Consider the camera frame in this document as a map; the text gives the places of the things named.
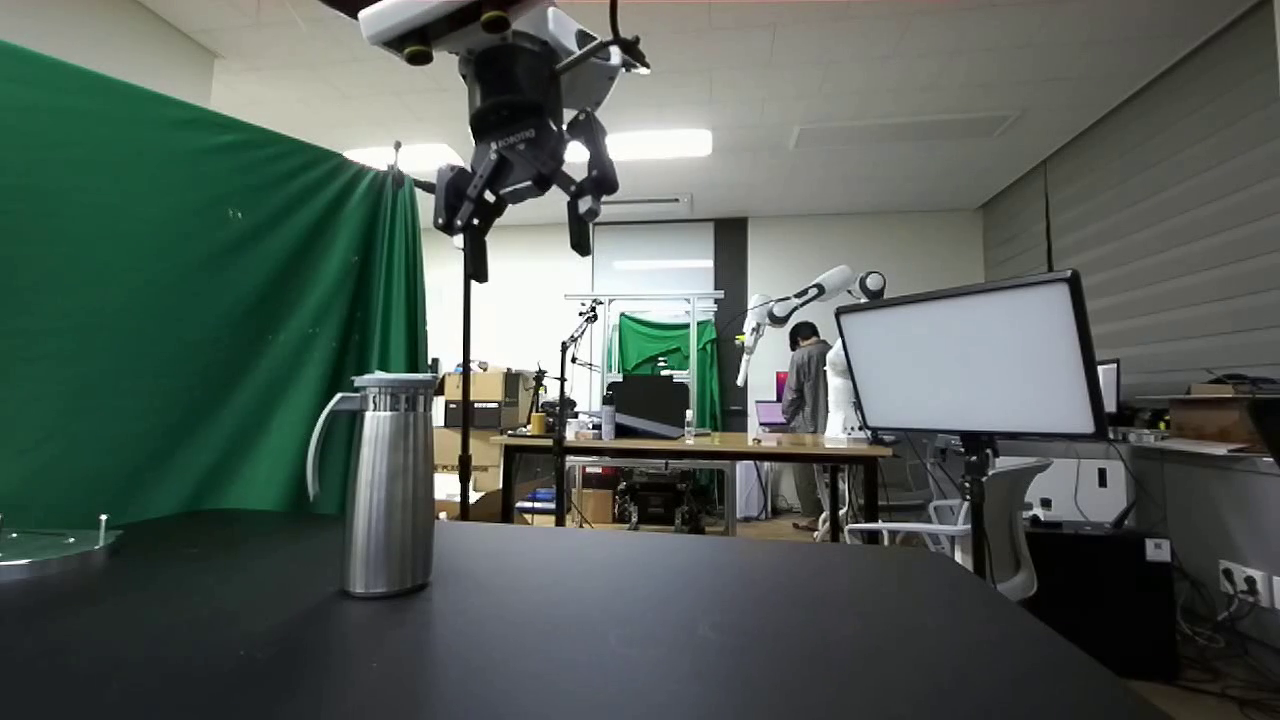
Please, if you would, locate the wooden table with black legs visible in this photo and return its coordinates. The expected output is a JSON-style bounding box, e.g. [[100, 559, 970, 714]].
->
[[490, 429, 898, 545]]

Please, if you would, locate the white office chair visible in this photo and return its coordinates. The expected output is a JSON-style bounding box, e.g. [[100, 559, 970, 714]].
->
[[844, 455, 1052, 607]]

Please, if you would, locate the small black background monitor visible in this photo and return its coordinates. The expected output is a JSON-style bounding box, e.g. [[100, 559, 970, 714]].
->
[[603, 371, 697, 444]]

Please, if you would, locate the brown cardboard box on desk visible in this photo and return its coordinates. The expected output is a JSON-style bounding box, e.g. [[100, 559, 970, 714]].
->
[[1162, 378, 1280, 455]]

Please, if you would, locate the white wall power outlet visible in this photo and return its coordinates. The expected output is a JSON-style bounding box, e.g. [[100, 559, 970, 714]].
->
[[1212, 557, 1280, 611]]

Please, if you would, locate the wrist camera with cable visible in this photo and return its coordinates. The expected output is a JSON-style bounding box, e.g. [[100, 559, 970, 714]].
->
[[557, 0, 656, 121]]

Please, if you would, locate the white computer case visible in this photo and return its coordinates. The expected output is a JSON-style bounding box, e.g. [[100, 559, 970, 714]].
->
[[1021, 454, 1138, 533]]

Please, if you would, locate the small green backdrop screen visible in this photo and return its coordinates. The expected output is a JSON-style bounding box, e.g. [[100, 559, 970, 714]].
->
[[612, 308, 725, 434]]

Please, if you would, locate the person in grey top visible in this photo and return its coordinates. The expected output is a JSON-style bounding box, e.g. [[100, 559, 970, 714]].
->
[[777, 316, 840, 535]]

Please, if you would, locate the black computer tower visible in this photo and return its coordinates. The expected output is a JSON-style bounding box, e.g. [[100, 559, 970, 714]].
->
[[1021, 525, 1182, 689]]

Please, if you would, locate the rectangular ceiling light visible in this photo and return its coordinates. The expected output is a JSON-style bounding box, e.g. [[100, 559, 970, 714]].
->
[[338, 139, 470, 181], [563, 123, 721, 170]]

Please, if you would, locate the large green backdrop curtain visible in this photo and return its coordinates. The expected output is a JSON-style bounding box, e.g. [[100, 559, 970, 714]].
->
[[0, 35, 432, 533]]

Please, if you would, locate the black stand with camera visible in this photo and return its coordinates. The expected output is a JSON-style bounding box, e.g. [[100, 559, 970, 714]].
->
[[547, 298, 609, 533]]

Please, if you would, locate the stainless steel flask with handle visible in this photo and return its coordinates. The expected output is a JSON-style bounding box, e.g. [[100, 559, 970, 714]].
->
[[303, 367, 445, 599]]

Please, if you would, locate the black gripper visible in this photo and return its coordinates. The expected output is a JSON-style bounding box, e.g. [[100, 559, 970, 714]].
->
[[429, 30, 624, 288]]

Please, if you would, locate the brown cardboard boxes stack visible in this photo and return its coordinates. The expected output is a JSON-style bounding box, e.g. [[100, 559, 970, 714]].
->
[[437, 365, 541, 437]]

